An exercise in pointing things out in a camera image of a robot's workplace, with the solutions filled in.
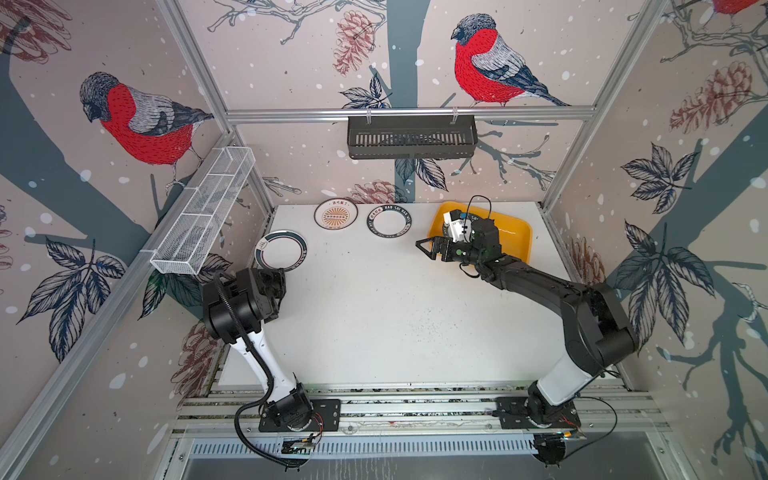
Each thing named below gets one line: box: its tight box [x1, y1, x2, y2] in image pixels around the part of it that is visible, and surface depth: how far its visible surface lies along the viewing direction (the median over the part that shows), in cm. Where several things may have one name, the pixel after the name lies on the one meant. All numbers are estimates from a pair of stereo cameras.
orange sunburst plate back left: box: [313, 197, 359, 231], surface depth 121 cm
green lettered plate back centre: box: [366, 204, 413, 239], surface depth 120 cm
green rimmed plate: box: [254, 229, 308, 273], surface depth 109 cm
